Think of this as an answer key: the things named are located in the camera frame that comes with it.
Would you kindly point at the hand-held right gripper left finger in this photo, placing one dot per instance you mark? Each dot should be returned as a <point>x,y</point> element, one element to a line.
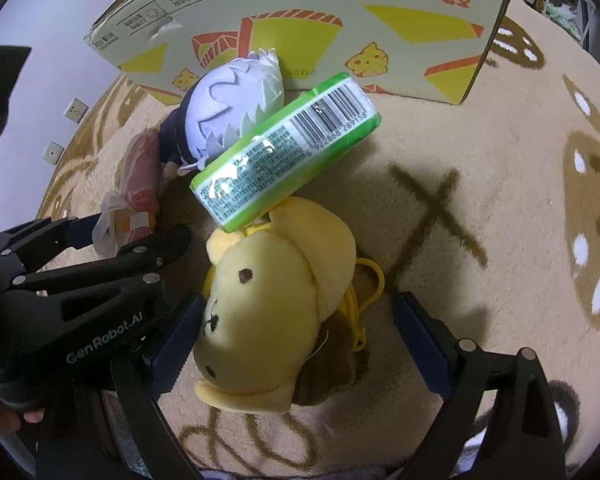
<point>175,350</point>

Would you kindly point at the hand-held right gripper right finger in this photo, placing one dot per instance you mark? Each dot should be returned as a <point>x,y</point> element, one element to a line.
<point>420,345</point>

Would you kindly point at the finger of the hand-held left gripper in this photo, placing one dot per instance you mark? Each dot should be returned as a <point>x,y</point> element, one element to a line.
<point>130,260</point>
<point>55,235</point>

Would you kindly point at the yellow bear plush toy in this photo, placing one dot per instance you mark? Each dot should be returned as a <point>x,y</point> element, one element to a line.
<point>270,300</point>

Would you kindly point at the printed cardboard box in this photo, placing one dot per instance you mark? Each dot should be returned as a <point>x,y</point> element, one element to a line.
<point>380,25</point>

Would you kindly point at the person's left hand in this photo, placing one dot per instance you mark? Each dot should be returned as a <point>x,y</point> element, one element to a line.
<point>10,417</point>

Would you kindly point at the clear plastic bag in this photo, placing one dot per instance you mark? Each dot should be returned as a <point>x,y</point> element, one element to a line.
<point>115,225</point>

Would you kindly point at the pink plastic-wrapped packet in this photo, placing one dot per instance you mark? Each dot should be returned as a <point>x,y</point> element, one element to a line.
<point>142,175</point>

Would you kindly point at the dark cloth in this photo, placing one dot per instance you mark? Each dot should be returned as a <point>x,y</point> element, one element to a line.
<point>0,135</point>

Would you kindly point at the beige flower printed blanket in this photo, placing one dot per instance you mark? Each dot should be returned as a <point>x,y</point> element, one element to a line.
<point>480,185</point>

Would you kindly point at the white-haired plush doll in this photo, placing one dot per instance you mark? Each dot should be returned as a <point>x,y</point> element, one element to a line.
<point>225,105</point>

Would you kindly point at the green tissue pack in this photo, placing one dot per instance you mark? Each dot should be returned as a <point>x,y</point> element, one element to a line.
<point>290,155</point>

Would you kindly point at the white trolley cart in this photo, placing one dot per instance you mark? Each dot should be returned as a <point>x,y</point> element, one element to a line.
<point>570,5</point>

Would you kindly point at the white wall socket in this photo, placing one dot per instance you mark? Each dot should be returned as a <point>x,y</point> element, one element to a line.
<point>52,151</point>
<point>75,110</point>

